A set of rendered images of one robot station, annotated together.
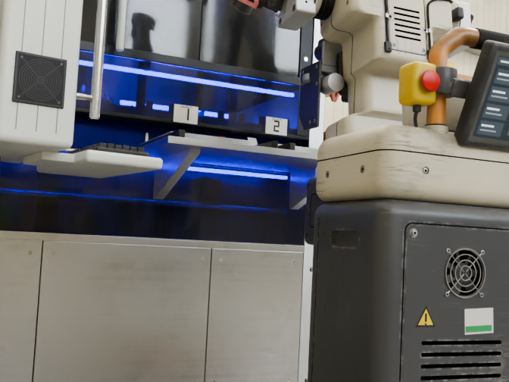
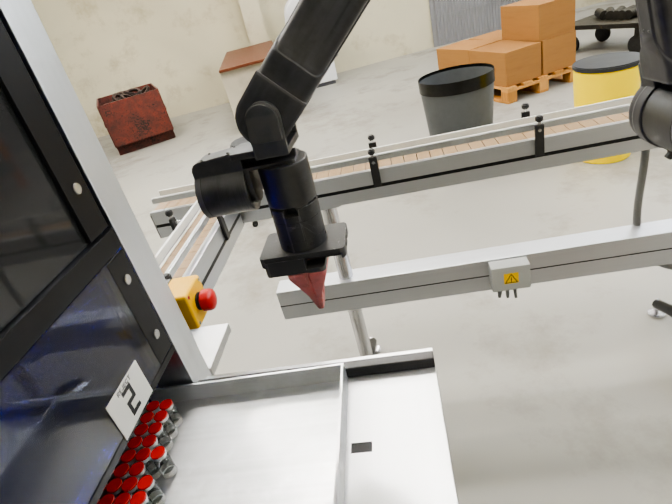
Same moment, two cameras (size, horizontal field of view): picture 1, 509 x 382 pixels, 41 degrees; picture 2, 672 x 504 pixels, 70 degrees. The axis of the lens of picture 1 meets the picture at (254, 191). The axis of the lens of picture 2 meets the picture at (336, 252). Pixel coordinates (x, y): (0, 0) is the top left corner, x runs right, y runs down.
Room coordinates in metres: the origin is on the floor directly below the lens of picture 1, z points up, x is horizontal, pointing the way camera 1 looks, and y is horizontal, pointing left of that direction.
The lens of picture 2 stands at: (1.85, 0.16, 1.43)
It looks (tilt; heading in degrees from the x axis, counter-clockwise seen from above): 29 degrees down; 306
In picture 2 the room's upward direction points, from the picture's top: 15 degrees counter-clockwise
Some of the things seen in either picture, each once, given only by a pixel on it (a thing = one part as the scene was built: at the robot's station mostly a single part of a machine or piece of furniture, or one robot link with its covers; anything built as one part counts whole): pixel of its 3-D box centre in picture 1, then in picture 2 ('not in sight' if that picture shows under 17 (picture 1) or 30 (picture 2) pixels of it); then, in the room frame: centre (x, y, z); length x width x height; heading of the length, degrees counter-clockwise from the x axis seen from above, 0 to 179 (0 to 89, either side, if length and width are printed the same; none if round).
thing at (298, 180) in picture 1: (316, 188); not in sight; (2.27, -0.21, 0.79); 0.34 x 0.03 x 0.13; 25
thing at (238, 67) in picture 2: not in sight; (257, 82); (6.49, -5.54, 0.40); 2.36 x 0.76 x 0.81; 128
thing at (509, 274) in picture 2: not in sight; (509, 274); (2.15, -1.16, 0.50); 0.12 x 0.05 x 0.09; 25
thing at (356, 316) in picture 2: not in sight; (351, 297); (2.66, -1.00, 0.46); 0.09 x 0.09 x 0.77; 25
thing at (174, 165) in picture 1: (175, 175); not in sight; (2.06, 0.24, 0.79); 0.34 x 0.03 x 0.13; 25
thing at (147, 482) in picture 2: not in sight; (151, 492); (2.36, -0.01, 0.90); 0.02 x 0.02 x 0.05
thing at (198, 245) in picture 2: not in sight; (179, 265); (2.77, -0.48, 0.92); 0.69 x 0.15 x 0.16; 115
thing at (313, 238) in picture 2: not in sight; (300, 226); (2.18, -0.24, 1.19); 0.10 x 0.07 x 0.07; 25
